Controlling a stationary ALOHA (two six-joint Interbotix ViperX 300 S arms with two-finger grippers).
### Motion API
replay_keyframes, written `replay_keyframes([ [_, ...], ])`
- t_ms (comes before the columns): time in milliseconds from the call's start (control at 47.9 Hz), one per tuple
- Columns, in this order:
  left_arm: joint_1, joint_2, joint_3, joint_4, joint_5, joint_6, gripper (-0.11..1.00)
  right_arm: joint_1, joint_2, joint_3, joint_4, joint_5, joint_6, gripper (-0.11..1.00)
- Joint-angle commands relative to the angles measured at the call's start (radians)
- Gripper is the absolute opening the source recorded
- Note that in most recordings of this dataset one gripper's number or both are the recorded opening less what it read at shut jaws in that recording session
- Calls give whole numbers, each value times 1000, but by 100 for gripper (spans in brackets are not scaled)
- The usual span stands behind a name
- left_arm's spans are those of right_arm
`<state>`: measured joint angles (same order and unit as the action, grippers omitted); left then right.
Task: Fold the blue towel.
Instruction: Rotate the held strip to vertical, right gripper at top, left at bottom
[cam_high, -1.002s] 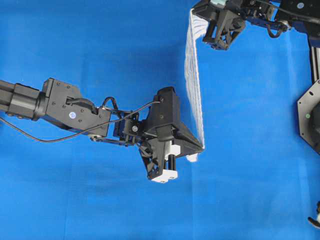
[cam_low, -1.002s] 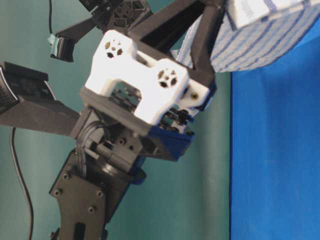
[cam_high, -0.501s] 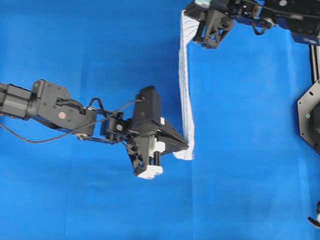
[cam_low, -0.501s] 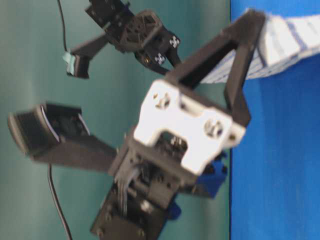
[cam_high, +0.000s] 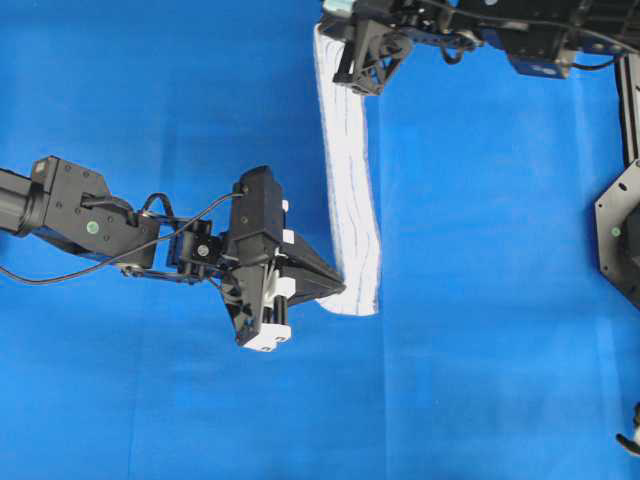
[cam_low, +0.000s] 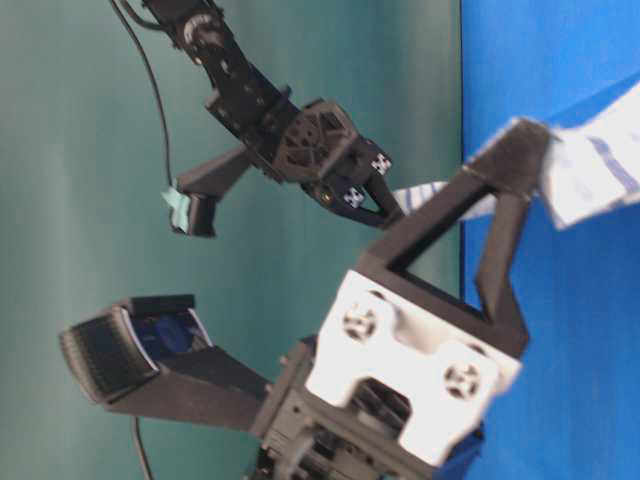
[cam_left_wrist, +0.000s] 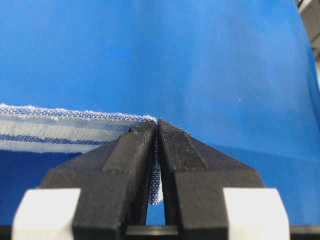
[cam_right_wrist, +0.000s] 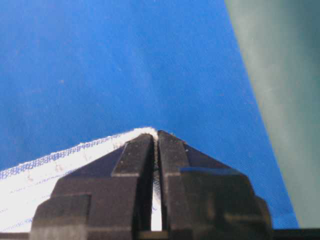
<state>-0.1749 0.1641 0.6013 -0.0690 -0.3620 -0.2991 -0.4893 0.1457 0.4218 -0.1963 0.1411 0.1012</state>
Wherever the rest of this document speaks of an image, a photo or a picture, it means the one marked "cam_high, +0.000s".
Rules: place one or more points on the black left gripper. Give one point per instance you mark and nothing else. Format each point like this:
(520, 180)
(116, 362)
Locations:
(255, 303)

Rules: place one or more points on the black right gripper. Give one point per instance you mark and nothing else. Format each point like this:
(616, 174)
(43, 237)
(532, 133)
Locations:
(373, 47)

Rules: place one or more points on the white blue-striped towel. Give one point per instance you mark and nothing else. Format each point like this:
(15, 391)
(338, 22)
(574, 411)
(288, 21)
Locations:
(354, 227)

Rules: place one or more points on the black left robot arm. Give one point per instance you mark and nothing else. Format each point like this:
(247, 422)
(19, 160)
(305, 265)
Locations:
(71, 208)

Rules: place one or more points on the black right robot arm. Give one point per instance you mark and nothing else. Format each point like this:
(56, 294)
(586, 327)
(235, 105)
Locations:
(539, 38)

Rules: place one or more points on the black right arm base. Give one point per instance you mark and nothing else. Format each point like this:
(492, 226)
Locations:
(617, 209)

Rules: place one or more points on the blue table cloth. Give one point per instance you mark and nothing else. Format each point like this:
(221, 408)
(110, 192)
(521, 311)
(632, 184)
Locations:
(499, 351)

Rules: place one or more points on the black white object at edge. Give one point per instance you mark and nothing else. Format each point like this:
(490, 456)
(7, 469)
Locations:
(632, 444)

